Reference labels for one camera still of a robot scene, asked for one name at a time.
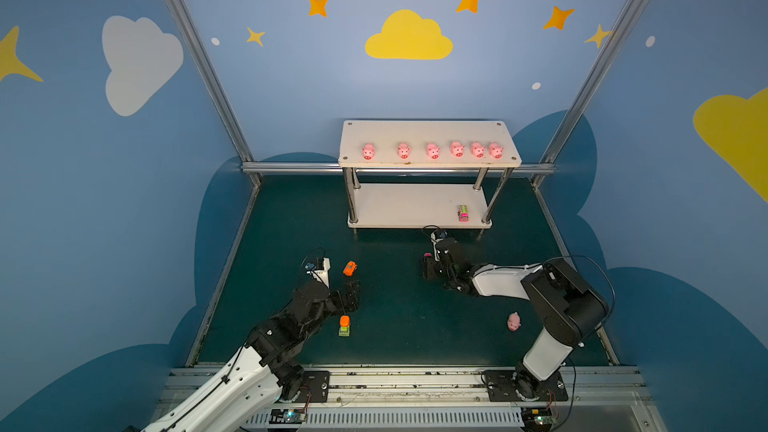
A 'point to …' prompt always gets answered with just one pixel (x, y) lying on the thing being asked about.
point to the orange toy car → (349, 268)
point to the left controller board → (286, 416)
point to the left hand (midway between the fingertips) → (352, 287)
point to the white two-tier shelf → (426, 174)
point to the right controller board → (537, 419)
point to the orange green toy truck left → (344, 328)
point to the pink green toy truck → (463, 214)
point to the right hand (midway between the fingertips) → (430, 257)
